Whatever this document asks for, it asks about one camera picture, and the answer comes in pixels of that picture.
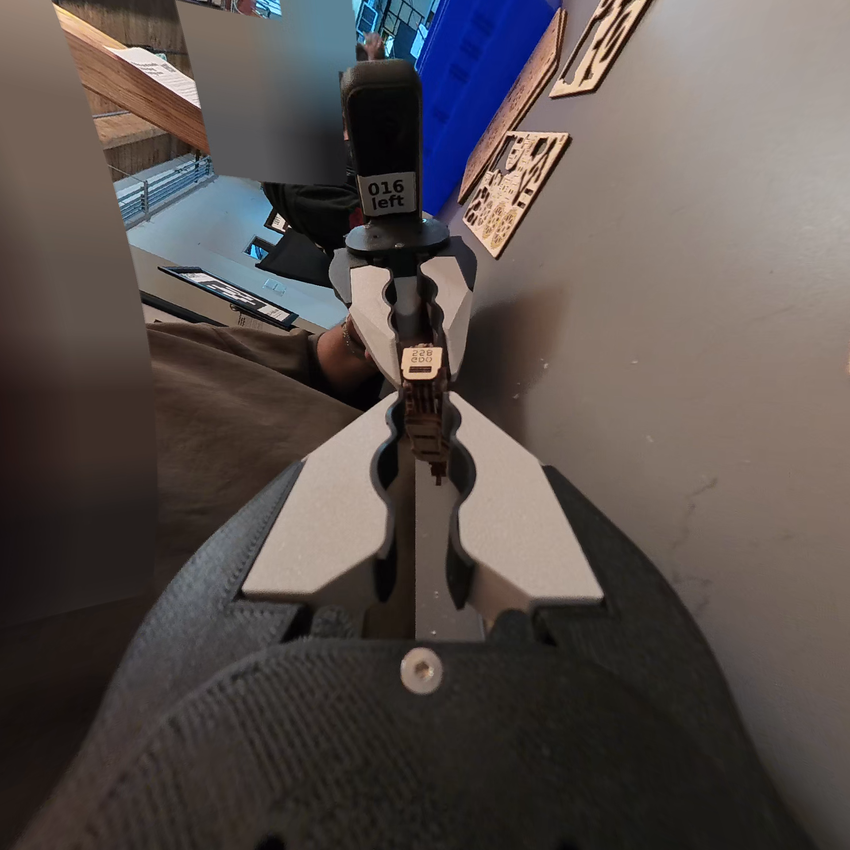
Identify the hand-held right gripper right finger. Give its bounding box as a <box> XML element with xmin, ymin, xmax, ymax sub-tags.
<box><xmin>441</xmin><ymin>390</ymin><xmax>607</xmax><ymax>610</ymax></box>

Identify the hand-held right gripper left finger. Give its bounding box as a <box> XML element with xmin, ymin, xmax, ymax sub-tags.
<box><xmin>242</xmin><ymin>390</ymin><xmax>407</xmax><ymax>615</ymax></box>

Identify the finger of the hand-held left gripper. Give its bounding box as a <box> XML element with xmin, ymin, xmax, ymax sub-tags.
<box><xmin>348</xmin><ymin>266</ymin><xmax>409</xmax><ymax>387</ymax></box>
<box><xmin>424</xmin><ymin>254</ymin><xmax>475</xmax><ymax>387</ymax></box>

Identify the small wooden puzzle model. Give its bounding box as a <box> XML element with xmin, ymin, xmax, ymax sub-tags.
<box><xmin>398</xmin><ymin>344</ymin><xmax>452</xmax><ymax>486</ymax></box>

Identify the grey desk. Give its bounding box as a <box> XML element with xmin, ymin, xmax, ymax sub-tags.
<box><xmin>362</xmin><ymin>0</ymin><xmax>850</xmax><ymax>850</ymax></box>

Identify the person's left hand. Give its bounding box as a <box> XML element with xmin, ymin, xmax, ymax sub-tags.
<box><xmin>351</xmin><ymin>323</ymin><xmax>386</xmax><ymax>407</ymax></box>

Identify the blue plastic bin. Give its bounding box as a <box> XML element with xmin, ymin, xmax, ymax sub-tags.
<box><xmin>415</xmin><ymin>0</ymin><xmax>565</xmax><ymax>213</ymax></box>

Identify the person's olive shirt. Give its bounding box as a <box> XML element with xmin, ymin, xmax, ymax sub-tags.
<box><xmin>146</xmin><ymin>322</ymin><xmax>373</xmax><ymax>599</ymax></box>

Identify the wooden puzzle sheet with wheels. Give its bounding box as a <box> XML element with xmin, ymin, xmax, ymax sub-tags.
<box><xmin>463</xmin><ymin>131</ymin><xmax>571</xmax><ymax>259</ymax></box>

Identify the stack of wooden puzzle sheets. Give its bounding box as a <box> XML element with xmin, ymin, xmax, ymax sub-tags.
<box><xmin>458</xmin><ymin>10</ymin><xmax>569</xmax><ymax>204</ymax></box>

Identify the black framed poster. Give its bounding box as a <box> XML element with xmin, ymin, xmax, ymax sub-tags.
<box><xmin>158</xmin><ymin>266</ymin><xmax>300</xmax><ymax>331</ymax></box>

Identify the white paper notice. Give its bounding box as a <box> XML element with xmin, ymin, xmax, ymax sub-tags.
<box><xmin>106</xmin><ymin>46</ymin><xmax>201</xmax><ymax>108</ymax></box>

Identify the wooden ceiling beam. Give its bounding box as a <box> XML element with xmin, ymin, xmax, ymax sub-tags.
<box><xmin>56</xmin><ymin>3</ymin><xmax>210</xmax><ymax>155</ymax></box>

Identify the emptied wooden puzzle sheet frame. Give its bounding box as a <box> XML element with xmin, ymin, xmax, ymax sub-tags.
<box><xmin>550</xmin><ymin>0</ymin><xmax>656</xmax><ymax>100</ymax></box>

